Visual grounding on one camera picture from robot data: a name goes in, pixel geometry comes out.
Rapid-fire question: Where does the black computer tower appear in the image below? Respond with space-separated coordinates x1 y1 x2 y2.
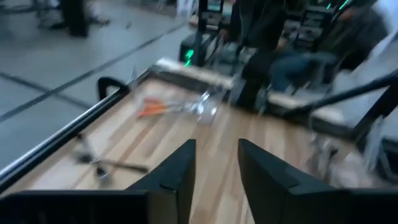
60 0 91 38

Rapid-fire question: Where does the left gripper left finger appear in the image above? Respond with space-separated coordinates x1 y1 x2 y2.
0 139 197 224

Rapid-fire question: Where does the black box with green light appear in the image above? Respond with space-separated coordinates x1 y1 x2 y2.
179 32 208 68

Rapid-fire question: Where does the black frame clamp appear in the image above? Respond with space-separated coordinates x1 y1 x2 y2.
97 77 131 101

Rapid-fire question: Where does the red-handled fork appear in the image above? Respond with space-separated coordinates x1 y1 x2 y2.
141 97 175 108
136 105 184 119

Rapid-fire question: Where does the clear plastic bin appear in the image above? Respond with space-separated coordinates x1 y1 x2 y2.
306 116 388 189
129 67 220 125

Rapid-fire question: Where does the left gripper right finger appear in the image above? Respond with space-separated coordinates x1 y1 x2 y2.
238 139 398 224

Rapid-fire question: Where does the person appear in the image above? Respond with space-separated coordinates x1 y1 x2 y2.
269 0 391 93

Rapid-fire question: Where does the black aluminium frame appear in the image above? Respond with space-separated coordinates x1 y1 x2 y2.
0 67 398 194

